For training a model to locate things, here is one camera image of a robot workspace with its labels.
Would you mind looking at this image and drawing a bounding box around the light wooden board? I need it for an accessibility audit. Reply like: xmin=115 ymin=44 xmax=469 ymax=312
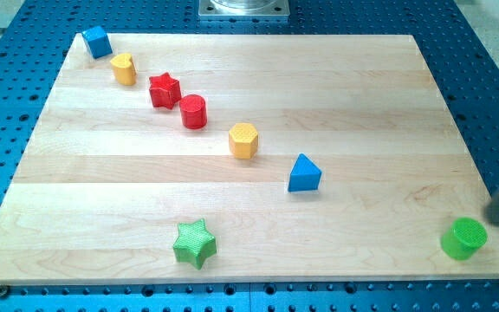
xmin=0 ymin=34 xmax=499 ymax=285

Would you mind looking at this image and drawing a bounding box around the red star block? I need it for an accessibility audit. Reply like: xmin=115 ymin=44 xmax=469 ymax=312
xmin=148 ymin=72 xmax=182 ymax=110

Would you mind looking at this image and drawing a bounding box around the yellow hexagon block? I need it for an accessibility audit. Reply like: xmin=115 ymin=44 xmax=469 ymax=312
xmin=229 ymin=123 xmax=259 ymax=159

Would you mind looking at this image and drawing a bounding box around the green star block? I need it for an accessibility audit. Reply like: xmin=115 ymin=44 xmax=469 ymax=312
xmin=172 ymin=218 xmax=217 ymax=270

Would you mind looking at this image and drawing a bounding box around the red cylinder block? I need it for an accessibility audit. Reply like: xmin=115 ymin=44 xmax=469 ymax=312
xmin=179 ymin=94 xmax=207 ymax=129

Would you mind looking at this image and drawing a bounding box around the yellow heart block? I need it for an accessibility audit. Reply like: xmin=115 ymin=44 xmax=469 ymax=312
xmin=110 ymin=53 xmax=137 ymax=86

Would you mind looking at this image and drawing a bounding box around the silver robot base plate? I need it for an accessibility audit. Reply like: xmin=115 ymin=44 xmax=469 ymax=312
xmin=198 ymin=0 xmax=290 ymax=17

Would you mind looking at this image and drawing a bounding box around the green cylinder block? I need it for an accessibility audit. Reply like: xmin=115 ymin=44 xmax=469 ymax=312
xmin=440 ymin=217 xmax=488 ymax=261

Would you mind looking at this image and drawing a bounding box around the blue cube block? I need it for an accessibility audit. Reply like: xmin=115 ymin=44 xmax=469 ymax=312
xmin=81 ymin=26 xmax=113 ymax=59

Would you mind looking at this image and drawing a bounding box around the blue triangle block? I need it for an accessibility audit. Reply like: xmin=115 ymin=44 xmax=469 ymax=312
xmin=288 ymin=153 xmax=322 ymax=192

